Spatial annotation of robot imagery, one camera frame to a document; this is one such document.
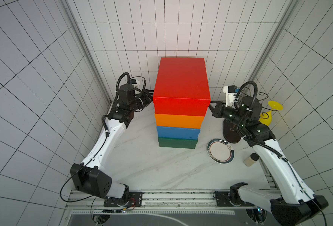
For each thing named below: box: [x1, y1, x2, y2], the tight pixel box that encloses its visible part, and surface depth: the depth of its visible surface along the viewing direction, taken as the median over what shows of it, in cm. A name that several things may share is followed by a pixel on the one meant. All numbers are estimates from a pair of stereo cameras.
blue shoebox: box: [156, 125, 201, 140], surface depth 77 cm
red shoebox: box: [152, 57, 211, 117], surface depth 66 cm
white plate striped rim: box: [206, 138, 236, 165], surface depth 92 cm
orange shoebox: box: [154, 113, 205, 130], surface depth 72 cm
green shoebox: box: [158, 137, 199, 149], surface depth 87 cm
